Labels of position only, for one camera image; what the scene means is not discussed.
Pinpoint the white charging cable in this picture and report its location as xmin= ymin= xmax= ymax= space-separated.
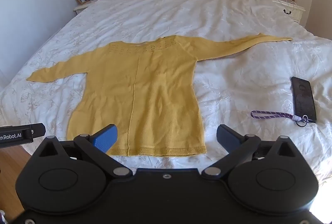
xmin=274 ymin=0 xmax=297 ymax=12

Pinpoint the white embroidered bedspread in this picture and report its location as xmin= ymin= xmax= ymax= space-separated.
xmin=0 ymin=0 xmax=332 ymax=188

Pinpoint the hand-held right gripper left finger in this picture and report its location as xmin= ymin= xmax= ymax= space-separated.
xmin=38 ymin=124 xmax=132 ymax=179

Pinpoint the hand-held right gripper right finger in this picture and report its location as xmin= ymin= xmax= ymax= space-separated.
xmin=201 ymin=124 xmax=297 ymax=179

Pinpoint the purple braided lanyard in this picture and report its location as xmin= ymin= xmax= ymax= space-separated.
xmin=250 ymin=110 xmax=310 ymax=127

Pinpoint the cream nightstand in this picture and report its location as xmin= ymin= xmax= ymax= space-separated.
xmin=265 ymin=0 xmax=306 ymax=25
xmin=73 ymin=0 xmax=115 ymax=16

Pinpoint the yellow knit sweater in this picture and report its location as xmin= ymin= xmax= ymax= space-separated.
xmin=27 ymin=35 xmax=293 ymax=157

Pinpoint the black smartphone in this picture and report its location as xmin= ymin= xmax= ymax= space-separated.
xmin=290 ymin=76 xmax=317 ymax=123

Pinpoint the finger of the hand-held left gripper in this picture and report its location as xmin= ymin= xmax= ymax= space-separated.
xmin=31 ymin=123 xmax=46 ymax=138

